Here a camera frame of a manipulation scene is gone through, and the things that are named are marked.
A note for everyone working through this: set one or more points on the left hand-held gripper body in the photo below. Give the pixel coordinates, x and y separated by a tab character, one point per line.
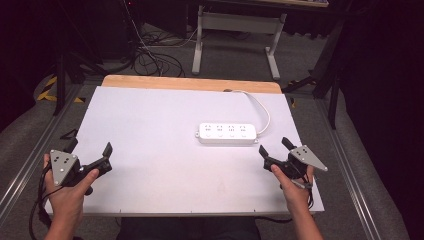
63	166

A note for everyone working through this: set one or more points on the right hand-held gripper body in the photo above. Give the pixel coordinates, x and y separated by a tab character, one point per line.
305	156

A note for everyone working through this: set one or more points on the person's left hand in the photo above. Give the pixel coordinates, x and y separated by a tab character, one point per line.
66	203

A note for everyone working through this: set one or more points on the person's right hand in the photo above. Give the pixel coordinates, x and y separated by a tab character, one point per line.
295	195

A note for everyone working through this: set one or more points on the white power strip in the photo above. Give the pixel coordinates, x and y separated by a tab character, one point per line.
227	134

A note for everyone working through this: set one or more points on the white board sheet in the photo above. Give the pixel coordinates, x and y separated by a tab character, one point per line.
160	146

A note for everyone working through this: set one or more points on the yellow black floor tape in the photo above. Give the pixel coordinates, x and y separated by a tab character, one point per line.
46	95

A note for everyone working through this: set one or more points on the black tripod stand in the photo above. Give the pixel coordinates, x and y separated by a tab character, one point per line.
61	76

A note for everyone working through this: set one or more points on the black metal stand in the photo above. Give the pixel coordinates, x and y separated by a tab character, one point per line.
328	73

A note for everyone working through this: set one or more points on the person's dark trousers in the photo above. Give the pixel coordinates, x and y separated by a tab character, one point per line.
186	229

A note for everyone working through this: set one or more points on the wooden desk top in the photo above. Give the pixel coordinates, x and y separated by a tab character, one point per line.
300	2

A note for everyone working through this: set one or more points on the aluminium rail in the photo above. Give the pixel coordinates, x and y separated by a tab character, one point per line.
350	180
33	150

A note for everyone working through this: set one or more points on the white metal desk frame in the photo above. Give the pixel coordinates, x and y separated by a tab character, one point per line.
233	21

